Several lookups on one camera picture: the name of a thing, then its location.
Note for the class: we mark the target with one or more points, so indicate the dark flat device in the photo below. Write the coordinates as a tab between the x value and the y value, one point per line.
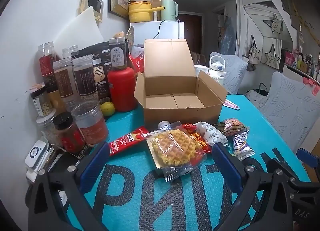
62	157

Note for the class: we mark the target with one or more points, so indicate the white foam board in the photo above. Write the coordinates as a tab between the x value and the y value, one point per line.
80	28

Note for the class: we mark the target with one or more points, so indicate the grey quilted chair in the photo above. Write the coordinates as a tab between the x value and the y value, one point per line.
290	111
233	71

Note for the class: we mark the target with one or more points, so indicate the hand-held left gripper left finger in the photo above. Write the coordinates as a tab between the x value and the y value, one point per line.
93	166

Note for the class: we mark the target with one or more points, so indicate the white cartoon water bottle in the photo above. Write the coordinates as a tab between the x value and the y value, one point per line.
217	71

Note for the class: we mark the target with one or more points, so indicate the white cup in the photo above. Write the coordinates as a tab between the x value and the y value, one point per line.
200	70

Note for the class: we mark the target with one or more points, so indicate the red bottle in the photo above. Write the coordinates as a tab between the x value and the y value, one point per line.
122	88

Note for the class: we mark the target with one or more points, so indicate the clear jar pale contents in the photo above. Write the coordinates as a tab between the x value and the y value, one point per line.
47	128

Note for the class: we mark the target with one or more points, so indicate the pale green kettle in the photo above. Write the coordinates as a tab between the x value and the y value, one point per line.
168	10

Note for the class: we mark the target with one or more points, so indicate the clear jar red label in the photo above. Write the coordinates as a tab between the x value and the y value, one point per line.
46	58

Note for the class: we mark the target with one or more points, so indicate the dark label jar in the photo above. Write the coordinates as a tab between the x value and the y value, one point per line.
117	53

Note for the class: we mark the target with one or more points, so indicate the white printed snack packet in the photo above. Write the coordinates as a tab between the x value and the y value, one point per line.
212	133

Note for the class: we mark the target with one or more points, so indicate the yellow pot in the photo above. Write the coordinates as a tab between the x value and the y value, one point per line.
138	11

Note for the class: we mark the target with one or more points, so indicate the white timer device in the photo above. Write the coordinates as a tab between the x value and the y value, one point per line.
36	155

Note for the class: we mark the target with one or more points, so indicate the dark wooden door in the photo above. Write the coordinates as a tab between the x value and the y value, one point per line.
191	33

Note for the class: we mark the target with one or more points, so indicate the white fridge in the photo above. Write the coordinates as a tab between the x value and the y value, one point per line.
147	30

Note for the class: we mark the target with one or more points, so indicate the brown patterned snack packet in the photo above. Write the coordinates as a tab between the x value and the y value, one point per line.
233	125

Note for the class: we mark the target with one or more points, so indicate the long red snack packet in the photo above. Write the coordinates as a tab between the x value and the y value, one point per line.
127	140

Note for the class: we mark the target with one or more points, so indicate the clear waffle packet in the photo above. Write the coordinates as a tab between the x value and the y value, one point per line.
172	148

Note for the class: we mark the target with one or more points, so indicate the black paper bag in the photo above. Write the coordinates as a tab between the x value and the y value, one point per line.
100	53

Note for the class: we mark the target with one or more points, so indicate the purple white snack packet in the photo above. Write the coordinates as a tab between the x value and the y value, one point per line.
241	143

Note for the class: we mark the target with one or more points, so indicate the red plastic bag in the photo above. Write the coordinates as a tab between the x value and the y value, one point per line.
137	62

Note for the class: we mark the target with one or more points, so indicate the beige wall intercom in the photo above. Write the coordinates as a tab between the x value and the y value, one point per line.
91	4

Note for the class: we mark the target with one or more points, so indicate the wide jar red contents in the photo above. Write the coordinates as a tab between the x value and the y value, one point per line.
90	123

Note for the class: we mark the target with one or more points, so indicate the brown paper packet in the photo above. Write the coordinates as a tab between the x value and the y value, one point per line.
119	35

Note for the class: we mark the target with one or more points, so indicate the hanging canvas tote bag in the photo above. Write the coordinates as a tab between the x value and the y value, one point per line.
253	53
272	58

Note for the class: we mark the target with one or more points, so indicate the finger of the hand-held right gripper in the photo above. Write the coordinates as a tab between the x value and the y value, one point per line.
306	203
310	158

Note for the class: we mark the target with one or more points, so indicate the black lid spice jar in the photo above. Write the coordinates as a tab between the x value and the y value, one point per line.
68	133

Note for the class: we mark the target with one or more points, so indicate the amber bottle black cap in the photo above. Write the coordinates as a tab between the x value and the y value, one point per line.
56	98

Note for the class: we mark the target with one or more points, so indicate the pink ribbon box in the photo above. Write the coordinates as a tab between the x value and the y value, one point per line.
311	85

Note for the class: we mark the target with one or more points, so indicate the pink flat packet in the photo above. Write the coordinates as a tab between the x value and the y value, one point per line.
231	104

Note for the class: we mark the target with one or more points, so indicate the group of small bottles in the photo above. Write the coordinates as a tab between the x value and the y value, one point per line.
302	62

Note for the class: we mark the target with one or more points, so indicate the clear jar brown label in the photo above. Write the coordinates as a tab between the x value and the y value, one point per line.
63	81
85	76

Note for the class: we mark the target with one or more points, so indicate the patterned fabric bag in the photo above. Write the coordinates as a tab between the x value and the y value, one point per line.
256	98

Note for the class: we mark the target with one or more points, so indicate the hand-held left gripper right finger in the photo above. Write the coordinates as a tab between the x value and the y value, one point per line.
228	164

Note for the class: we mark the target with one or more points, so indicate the small clear jar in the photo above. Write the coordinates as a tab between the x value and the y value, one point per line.
70	51

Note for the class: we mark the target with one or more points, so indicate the blue patterned hanging cloth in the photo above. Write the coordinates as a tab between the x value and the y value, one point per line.
227	38

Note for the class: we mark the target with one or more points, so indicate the white plastic bag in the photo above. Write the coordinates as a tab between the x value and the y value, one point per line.
138	48

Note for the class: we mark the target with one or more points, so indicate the black lid nut jar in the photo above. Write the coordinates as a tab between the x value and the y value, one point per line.
40	101

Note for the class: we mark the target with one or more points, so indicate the cardboard box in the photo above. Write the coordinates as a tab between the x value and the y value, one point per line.
175	116

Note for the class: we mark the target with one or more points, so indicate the blue tablet tube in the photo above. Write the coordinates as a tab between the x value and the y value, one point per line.
163	124

